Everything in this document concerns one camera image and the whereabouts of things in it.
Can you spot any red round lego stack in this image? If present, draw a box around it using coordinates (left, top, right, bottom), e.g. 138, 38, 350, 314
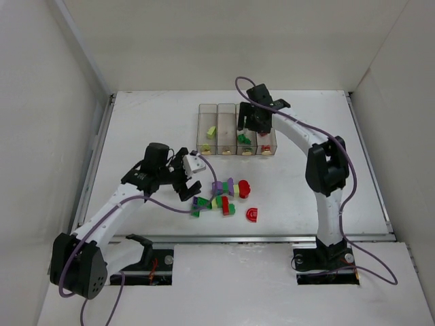
238, 180, 251, 199

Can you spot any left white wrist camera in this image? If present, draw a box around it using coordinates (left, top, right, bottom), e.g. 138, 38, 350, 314
182, 153, 207, 177

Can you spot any aluminium rail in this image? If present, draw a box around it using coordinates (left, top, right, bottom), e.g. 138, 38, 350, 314
111, 232, 397, 244

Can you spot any red arch lego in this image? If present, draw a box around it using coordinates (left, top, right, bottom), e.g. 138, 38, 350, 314
245, 207, 258, 223

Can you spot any purple lime lego cluster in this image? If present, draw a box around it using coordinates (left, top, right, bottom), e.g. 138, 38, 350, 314
211, 178, 240, 198

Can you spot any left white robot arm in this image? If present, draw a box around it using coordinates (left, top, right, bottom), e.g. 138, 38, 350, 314
50, 143, 211, 300

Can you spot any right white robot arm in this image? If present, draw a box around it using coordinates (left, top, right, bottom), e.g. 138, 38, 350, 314
237, 84, 349, 272

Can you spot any green square lego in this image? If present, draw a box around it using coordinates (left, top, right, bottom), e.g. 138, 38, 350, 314
237, 134, 251, 146

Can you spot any red green lego stack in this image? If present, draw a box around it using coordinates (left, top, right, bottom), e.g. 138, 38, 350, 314
211, 196, 236, 216

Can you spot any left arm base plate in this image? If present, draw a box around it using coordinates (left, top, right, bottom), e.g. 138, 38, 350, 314
122, 249, 174, 286

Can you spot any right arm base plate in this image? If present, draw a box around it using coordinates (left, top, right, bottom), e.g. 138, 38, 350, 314
292, 248, 360, 285

